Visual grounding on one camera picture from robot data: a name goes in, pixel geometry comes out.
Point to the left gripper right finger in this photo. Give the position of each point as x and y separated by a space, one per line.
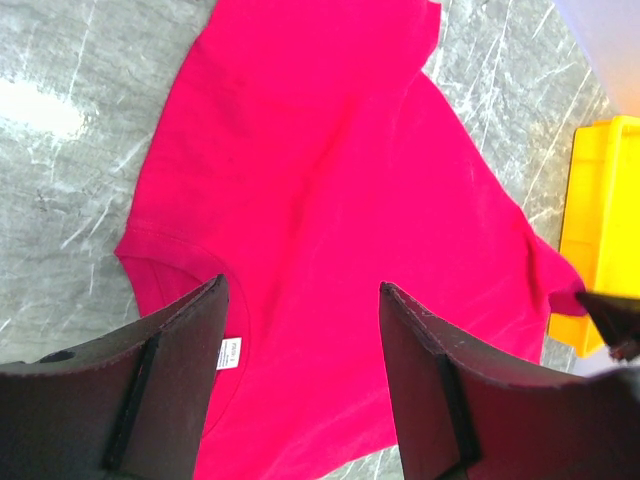
463 409

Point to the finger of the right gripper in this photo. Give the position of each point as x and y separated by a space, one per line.
617 321

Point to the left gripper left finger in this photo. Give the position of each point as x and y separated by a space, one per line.
131 404

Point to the yellow plastic tray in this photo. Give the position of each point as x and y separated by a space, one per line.
600 232

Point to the pink t-shirt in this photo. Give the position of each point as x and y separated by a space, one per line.
303 154

